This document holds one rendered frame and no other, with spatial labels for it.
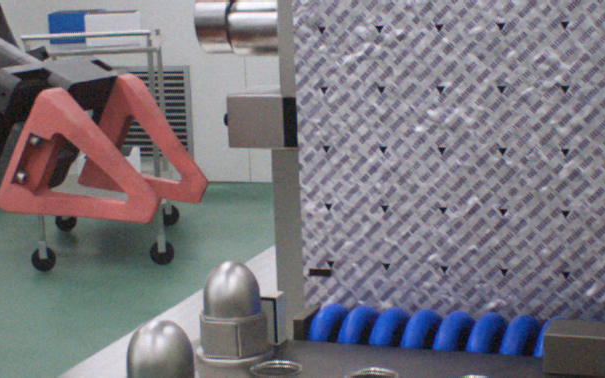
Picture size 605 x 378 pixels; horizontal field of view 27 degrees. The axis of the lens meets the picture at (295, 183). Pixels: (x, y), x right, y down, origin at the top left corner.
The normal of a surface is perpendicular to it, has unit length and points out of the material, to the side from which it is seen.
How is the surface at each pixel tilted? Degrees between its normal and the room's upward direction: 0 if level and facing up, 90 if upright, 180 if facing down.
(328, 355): 0
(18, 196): 99
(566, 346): 90
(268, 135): 90
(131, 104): 88
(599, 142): 90
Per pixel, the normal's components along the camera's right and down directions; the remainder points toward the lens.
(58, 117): -0.02, 0.33
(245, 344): 0.64, 0.11
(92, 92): 0.85, 0.47
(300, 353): -0.04, -0.98
